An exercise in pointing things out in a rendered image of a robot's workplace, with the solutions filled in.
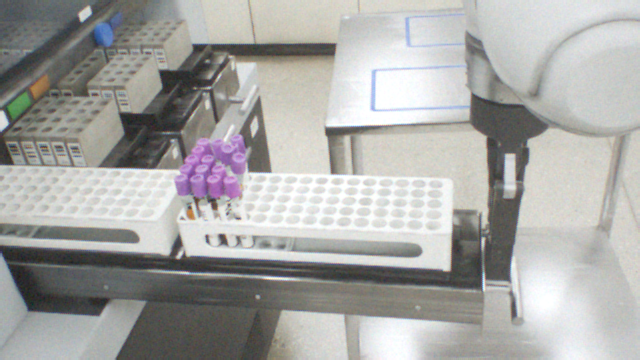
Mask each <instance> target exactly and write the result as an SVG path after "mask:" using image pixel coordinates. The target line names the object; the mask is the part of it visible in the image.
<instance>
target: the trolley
mask: <svg viewBox="0 0 640 360"><path fill-rule="evenodd" d="M465 24H466V16H464V9H463V7H459V8H439V10H419V11H400V12H381V13H361V14H342V15H341V17H340V25H339V31H338V39H337V45H336V53H335V60H334V66H333V74H332V80H331V88H330V95H328V102H327V109H326V117H325V123H324V131H325V136H326V137H327V145H328V157H330V169H331V175H348V163H347V150H346V136H350V143H351V159H352V174H353V176H364V162H363V144H361V136H371V135H403V134H433V133H435V132H467V131H477V130H476V129H475V128H474V127H473V126H472V124H471V122H469V104H471V91H470V90H468V89H467V88H466V86H465V83H466V75H465V72H467V69H466V66H467V64H466V63H465V61H464V51H465V43H464V32H465ZM631 135H632V133H628V134H624V135H619V136H615V137H614V143H613V148H612V155H611V160H610V165H609V171H608V176H607V182H606V188H604V193H603V199H602V204H601V209H600V216H599V221H598V225H597V226H533V227H517V233H516V242H515V245H514V251H513V257H516V258H517V259H518V264H519V274H520V285H521V296H522V308H524V318H525V323H524V324H523V325H521V326H515V325H513V324H512V323H511V310H509V296H504V295H486V297H485V311H484V325H483V337H481V328H480V325H474V324H470V323H455V322H440V321H425V320H409V319H394V318H379V317H364V316H361V321H359V318H358V316H348V314H343V316H345V327H346V339H347V350H348V360H640V307H639V305H637V303H636V300H635V297H634V295H633V292H632V290H631V288H630V284H629V282H628V280H626V278H625V275H624V273H623V270H622V267H621V265H620V263H619V260H618V258H617V255H615V252H614V250H613V248H612V245H611V243H610V240H609V238H610V233H611V228H612V223H613V218H614V212H615V207H616V202H618V197H619V192H620V187H621V181H622V176H623V172H624V166H625V161H626V156H627V150H628V146H630V141H631Z"/></svg>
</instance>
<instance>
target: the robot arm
mask: <svg viewBox="0 0 640 360"><path fill-rule="evenodd" d="M461 3H462V6H463V9H464V16H466V24H465V32H464V43H465V51H464V61H465V63H466V64H467V66H466V69H467V72H465V75H466V83H465V86H466V88H467V89H468V90H470V91H471V104H469V122H471V124H472V126H473V127H474V128H475V129H476V130H477V131H478V132H479V133H481V134H483V136H486V148H487V169H488V185H489V191H488V201H487V206H488V208H489V211H488V214H487V220H488V223H489V224H486V227H484V228H481V238H484V242H483V250H485V280H486V281H504V282H509V281H510V271H511V261H513V251H514V245H515V242H516V233H517V226H518V223H519V212H520V206H521V200H522V196H523V193H524V191H525V186H524V174H525V166H526V165H528V164H529V159H530V147H529V146H528V140H530V139H532V138H536V137H538V135H541V134H543V133H544V132H545V131H546V130H547V129H548V128H549V126H552V127H555V128H557V129H560V130H562V131H564V132H569V133H572V134H577V135H583V136H589V137H611V136H619V135H624V134H628V133H632V132H635V131H638V130H640V0H461Z"/></svg>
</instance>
